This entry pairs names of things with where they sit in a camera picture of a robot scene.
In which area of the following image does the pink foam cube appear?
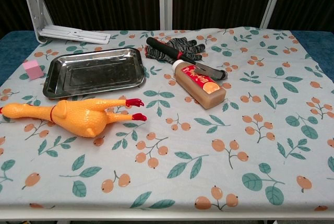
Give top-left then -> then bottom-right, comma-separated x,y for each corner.
22,60 -> 45,80

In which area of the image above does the grey black knit glove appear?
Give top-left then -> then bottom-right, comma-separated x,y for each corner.
145,37 -> 206,64

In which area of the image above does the yellow rubber chicken toy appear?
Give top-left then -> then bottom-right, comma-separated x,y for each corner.
0,98 -> 148,138

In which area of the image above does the floral fruit print tablecloth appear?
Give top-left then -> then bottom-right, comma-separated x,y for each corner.
0,27 -> 334,213

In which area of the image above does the brown juice bottle red label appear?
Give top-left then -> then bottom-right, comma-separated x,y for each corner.
172,59 -> 227,110

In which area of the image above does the white metal folding bracket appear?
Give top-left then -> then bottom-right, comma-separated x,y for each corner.
17,0 -> 112,45

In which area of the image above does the stainless steel rectangular tray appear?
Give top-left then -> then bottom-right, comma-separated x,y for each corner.
42,48 -> 146,99

